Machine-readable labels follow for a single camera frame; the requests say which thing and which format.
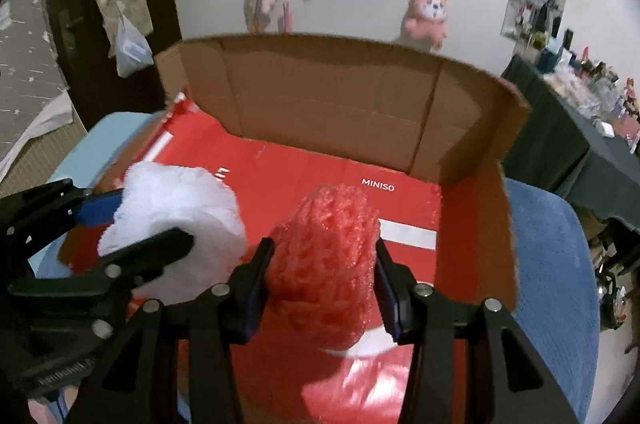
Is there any clear plastic bag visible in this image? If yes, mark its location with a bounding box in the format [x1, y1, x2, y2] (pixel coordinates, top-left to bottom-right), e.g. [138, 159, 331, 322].
[115, 14, 154, 78]

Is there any white mesh bath pouf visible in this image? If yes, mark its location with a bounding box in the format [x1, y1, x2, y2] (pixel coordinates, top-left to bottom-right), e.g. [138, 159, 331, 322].
[98, 162, 248, 305]

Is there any brown cardboard box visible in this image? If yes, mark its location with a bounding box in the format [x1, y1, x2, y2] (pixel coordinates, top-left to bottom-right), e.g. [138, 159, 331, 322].
[127, 35, 528, 309]

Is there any red mesh bath pouf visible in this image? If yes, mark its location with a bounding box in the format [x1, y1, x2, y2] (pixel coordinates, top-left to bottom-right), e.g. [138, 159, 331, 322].
[266, 184, 380, 352]

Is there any blue textured blanket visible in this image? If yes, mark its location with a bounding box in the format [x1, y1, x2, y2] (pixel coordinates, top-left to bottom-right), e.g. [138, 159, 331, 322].
[41, 112, 600, 421]

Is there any dark wooden door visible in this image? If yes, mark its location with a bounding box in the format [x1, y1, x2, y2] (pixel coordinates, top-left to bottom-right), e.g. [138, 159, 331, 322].
[41, 0, 184, 131]

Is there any dark green tablecloth table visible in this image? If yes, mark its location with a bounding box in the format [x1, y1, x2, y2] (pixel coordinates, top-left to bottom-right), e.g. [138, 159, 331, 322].
[502, 55, 639, 231]

